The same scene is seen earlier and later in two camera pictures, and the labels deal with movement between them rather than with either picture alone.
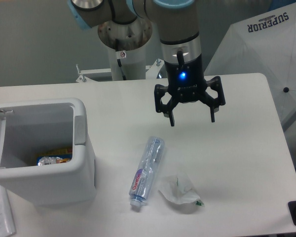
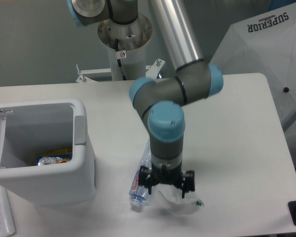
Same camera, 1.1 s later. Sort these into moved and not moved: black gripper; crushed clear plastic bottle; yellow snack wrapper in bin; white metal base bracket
Moved: black gripper
Not moved: yellow snack wrapper in bin; white metal base bracket; crushed clear plastic bottle
